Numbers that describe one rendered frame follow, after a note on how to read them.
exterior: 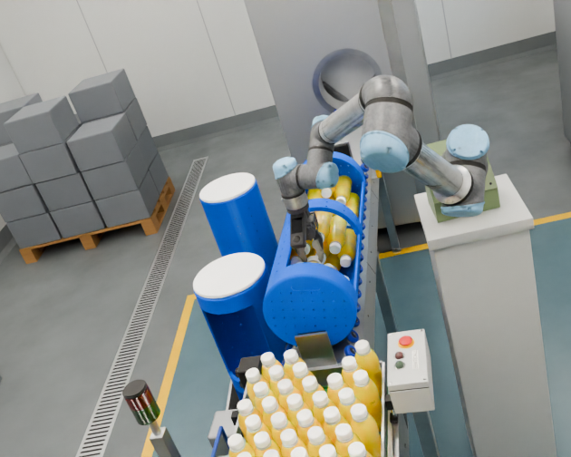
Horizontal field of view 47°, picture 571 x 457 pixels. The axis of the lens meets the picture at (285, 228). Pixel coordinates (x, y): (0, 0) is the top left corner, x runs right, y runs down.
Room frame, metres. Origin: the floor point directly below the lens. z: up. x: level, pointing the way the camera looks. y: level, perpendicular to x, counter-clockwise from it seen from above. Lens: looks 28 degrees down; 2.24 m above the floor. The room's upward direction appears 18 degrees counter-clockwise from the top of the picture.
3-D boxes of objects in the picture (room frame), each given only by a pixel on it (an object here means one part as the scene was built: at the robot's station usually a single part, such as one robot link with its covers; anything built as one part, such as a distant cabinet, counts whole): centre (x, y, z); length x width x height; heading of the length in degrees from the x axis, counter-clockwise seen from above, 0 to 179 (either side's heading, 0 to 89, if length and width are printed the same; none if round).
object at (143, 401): (1.32, 0.48, 1.23); 0.06 x 0.06 x 0.04
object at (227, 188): (2.90, 0.20, 1.03); 0.28 x 0.28 x 0.01
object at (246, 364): (1.60, 0.23, 0.95); 0.10 x 0.07 x 0.10; 73
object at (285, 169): (1.82, -0.06, 1.45); 0.09 x 0.08 x 0.11; 55
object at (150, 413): (1.32, 0.48, 1.18); 0.06 x 0.06 x 0.05
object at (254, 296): (2.10, 0.25, 0.59); 0.28 x 0.28 x 0.88
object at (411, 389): (1.30, -0.19, 1.05); 0.20 x 0.10 x 0.10; 163
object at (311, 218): (1.83, -0.06, 1.29); 0.09 x 0.08 x 0.12; 163
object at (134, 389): (1.32, 0.48, 1.18); 0.06 x 0.06 x 0.16
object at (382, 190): (3.51, -0.63, 0.31); 0.06 x 0.06 x 0.63; 73
